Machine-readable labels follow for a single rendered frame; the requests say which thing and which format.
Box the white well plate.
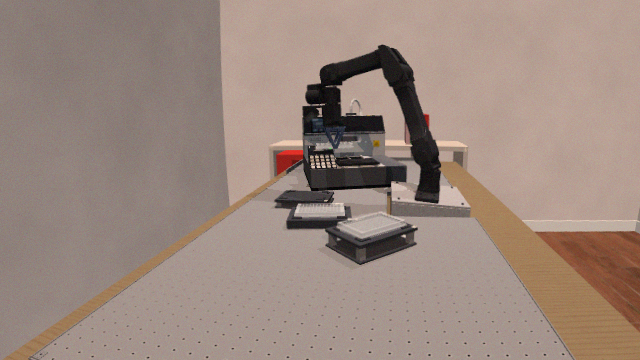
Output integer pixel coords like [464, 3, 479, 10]
[336, 212, 407, 240]
[294, 203, 345, 218]
[316, 142, 354, 150]

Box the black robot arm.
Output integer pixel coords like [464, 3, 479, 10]
[302, 45, 441, 204]

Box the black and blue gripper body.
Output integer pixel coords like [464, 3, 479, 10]
[323, 104, 344, 128]

